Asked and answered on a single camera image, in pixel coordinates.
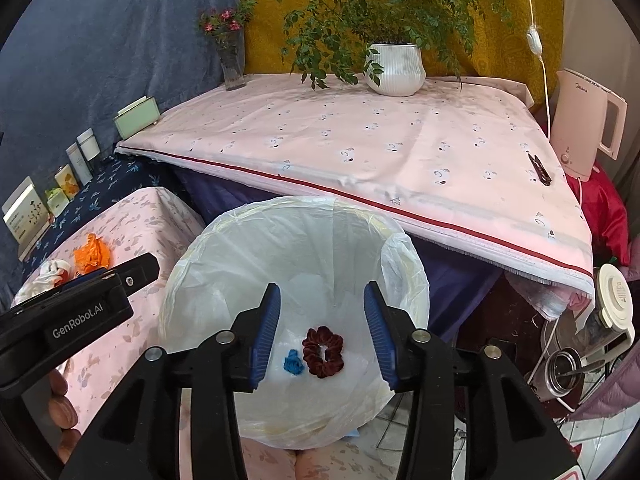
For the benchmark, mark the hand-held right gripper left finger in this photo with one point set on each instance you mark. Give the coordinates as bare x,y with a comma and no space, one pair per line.
265,335

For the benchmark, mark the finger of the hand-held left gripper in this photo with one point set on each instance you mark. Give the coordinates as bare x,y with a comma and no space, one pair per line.
132,272

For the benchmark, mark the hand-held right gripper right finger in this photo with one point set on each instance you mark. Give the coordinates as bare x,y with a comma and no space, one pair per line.
377,335

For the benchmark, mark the trash bin with white liner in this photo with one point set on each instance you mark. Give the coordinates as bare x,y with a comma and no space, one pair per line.
300,260

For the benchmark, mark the person's left hand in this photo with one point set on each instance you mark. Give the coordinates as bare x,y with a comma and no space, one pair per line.
62,410

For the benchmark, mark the blue crumpled scrunchie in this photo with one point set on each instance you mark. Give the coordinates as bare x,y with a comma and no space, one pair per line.
293,363

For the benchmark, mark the orange crumpled wrapper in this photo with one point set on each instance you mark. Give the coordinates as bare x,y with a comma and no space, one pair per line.
92,255

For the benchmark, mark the dark red velvet scrunchie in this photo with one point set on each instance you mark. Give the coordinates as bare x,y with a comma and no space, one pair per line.
312,360

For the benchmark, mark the dark purple cloth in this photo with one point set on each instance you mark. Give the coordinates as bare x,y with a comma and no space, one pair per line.
450,280

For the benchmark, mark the small light green box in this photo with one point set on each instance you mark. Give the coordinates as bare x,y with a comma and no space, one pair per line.
56,200

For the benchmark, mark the box with orange flower print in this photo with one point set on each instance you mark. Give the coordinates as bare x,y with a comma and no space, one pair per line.
66,182

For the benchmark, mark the large white flat box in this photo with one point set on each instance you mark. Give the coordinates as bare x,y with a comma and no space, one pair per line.
25,220

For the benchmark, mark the tall white box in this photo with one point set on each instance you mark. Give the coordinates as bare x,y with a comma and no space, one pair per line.
80,162

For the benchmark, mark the white and grey jar box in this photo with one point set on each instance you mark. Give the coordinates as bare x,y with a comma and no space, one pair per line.
89,145

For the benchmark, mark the pale green box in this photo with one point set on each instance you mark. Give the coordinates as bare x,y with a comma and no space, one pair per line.
137,117

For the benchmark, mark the pink printed tablecloth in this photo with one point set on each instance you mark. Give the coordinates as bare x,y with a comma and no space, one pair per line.
350,150

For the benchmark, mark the blue blanket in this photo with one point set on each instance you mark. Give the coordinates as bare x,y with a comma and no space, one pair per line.
100,50

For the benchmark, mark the black clip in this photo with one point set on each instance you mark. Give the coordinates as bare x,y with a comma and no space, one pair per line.
539,167

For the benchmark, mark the glass vase with pink flowers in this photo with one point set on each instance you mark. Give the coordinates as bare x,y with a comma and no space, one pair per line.
232,60

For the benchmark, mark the pink quilted jacket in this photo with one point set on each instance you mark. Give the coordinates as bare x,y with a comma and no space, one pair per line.
607,390

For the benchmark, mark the white round lid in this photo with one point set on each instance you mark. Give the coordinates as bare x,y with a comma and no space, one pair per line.
614,295

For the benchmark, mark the red cloth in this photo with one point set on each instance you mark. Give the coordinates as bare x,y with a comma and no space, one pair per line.
605,210

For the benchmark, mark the green plant in white pot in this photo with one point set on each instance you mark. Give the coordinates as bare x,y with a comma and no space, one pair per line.
395,70

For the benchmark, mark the yellow cloth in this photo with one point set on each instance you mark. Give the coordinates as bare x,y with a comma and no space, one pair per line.
260,25

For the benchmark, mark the pink electric kettle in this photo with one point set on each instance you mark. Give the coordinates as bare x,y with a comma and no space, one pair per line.
590,115

